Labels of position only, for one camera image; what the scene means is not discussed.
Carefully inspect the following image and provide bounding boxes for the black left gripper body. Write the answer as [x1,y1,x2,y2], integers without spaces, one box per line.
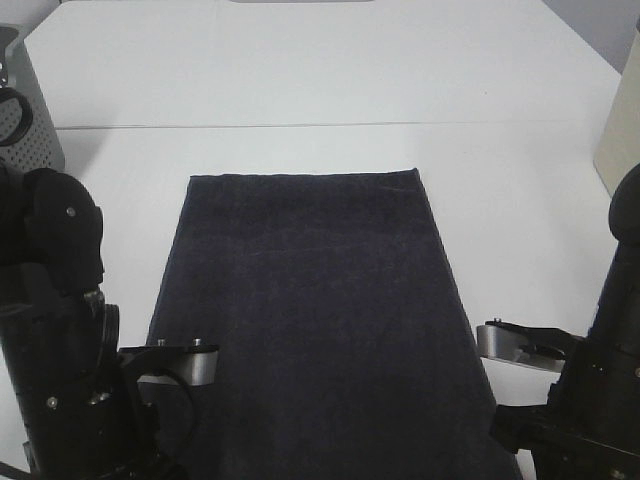
[29,344,190,479]

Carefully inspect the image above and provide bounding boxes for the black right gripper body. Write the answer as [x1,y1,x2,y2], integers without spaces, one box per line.
[490,344,639,479]

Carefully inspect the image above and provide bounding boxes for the dark navy towel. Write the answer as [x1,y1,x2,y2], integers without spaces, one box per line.
[145,170,520,479]

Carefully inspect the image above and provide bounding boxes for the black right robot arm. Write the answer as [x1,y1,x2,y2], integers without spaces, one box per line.
[477,167,639,479]

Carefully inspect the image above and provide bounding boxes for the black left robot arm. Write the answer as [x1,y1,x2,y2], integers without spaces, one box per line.
[1,166,187,479]

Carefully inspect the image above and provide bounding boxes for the beige box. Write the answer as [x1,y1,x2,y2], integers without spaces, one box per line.
[593,26,640,196]

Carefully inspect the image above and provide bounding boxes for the grey perforated plastic basket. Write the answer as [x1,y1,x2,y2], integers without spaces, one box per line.
[1,23,65,172]

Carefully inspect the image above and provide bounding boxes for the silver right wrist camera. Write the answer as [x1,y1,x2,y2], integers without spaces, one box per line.
[476,318,584,373]

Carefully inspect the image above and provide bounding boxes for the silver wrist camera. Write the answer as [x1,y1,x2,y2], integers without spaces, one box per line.
[476,318,584,373]
[118,338,219,387]

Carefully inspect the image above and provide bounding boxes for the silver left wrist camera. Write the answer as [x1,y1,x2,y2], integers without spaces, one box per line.
[118,338,219,387]

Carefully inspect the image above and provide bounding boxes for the black left camera cable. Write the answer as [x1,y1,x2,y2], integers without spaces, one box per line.
[0,85,35,149]

